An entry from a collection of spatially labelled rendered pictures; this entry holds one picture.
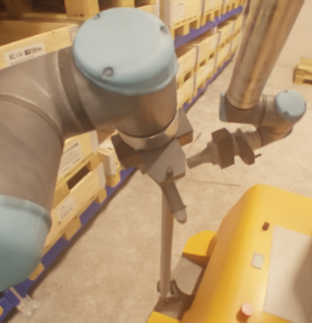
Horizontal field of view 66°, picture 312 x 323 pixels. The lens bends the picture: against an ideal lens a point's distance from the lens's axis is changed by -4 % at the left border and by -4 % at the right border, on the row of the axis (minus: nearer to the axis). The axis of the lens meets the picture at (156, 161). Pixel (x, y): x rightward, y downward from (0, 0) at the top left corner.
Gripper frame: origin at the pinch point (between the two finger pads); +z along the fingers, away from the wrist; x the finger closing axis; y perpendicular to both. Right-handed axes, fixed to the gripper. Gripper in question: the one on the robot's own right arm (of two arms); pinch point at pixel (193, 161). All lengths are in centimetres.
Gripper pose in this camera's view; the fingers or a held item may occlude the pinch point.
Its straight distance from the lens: 82.0
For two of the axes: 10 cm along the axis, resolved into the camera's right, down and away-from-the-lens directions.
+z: -9.2, 3.8, -0.3
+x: -2.7, -6.9, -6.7
